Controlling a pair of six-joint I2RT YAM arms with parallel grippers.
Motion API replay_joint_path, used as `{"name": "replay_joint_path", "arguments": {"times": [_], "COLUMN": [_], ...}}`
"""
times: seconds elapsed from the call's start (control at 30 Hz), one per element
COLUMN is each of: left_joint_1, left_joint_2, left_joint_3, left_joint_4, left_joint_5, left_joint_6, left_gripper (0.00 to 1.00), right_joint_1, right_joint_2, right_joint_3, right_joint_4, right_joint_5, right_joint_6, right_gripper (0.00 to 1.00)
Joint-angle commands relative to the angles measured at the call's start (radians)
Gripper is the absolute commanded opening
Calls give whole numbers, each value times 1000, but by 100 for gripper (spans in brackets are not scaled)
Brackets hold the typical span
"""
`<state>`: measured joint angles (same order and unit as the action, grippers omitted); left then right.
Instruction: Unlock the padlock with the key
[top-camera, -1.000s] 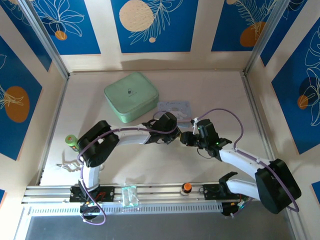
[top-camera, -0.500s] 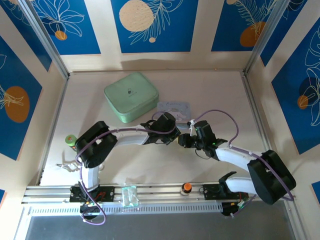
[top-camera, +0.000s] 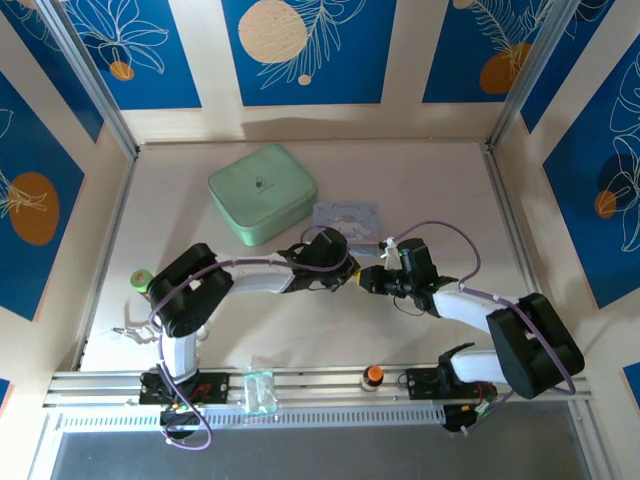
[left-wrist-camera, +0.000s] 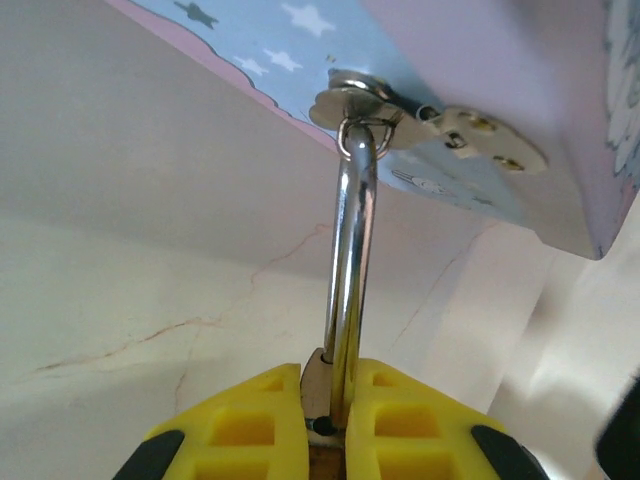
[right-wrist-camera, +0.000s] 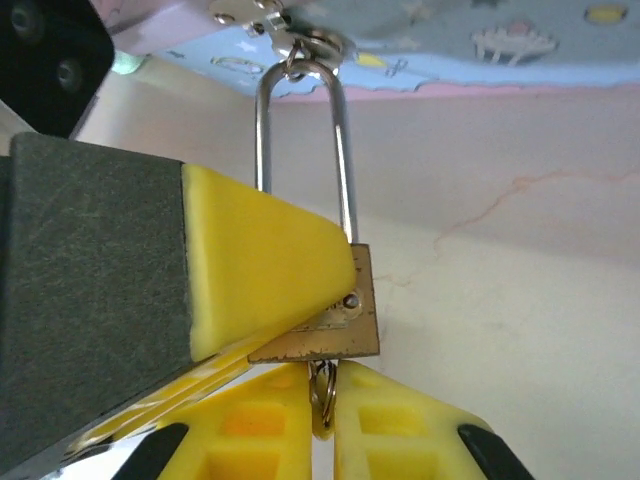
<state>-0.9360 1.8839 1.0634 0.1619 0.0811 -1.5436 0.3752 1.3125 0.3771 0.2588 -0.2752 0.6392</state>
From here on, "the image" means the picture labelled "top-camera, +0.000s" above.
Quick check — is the pastel cartoon tin box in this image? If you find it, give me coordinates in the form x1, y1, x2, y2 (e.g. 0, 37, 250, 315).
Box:
312, 200, 385, 258

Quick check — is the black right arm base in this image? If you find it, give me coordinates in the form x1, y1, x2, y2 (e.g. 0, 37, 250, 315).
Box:
404, 367, 501, 401

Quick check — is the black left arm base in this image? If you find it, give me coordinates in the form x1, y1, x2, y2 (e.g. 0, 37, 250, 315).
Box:
138, 369, 231, 406

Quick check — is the mint green zip case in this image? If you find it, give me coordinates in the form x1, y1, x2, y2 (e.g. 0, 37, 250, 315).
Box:
207, 143, 320, 247

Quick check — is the orange capped small bottle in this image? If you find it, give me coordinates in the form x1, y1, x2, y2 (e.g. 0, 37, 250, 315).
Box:
360, 364, 385, 392

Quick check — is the green cylindrical can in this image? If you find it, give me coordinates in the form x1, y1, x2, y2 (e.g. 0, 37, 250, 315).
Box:
129, 268, 154, 297

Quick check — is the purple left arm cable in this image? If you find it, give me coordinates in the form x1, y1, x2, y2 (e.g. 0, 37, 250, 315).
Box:
148, 224, 352, 452

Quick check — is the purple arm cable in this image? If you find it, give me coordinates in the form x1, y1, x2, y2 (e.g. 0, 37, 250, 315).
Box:
148, 224, 352, 452
389, 219, 577, 437

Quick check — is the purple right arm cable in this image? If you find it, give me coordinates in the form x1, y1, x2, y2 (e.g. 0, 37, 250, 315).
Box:
389, 219, 577, 437

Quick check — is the aluminium front frame rail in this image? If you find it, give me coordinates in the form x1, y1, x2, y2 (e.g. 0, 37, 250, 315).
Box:
42, 362, 594, 409

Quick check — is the aluminium side rail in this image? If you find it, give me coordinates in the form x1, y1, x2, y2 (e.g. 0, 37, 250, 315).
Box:
480, 143, 561, 359
74, 149, 140, 371

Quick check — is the slotted grey cable duct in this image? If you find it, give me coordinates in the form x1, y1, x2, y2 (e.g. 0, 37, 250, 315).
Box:
57, 405, 446, 429

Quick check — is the aluminium frame post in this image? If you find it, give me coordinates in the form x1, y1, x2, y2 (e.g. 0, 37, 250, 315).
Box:
37, 0, 140, 159
487, 0, 576, 146

